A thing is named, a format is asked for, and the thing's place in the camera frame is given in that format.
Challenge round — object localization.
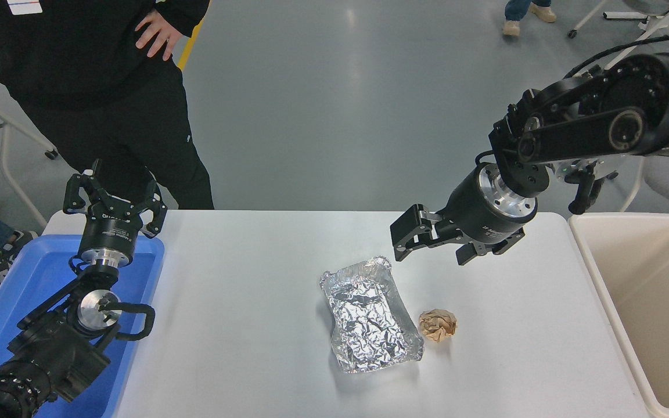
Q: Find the blue plastic tray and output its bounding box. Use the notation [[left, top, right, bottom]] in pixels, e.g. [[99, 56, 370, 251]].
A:
[[0, 234, 166, 418]]

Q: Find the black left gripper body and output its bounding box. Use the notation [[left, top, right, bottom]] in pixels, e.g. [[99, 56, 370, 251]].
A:
[[78, 200, 141, 256]]

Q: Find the large pale bin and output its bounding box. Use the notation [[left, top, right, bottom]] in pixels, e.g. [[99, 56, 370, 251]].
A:
[[568, 212, 669, 418]]

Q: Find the person's hand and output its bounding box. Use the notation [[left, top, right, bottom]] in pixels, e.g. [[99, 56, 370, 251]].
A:
[[135, 9, 184, 62]]

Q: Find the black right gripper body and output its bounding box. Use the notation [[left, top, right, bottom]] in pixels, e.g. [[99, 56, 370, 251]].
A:
[[443, 168, 536, 248]]

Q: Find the silver foil tray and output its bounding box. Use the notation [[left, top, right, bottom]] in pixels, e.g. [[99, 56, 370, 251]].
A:
[[319, 255, 425, 374]]

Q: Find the crumpled tan paper ball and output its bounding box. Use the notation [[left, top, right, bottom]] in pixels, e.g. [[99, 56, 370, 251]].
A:
[[418, 308, 458, 343]]

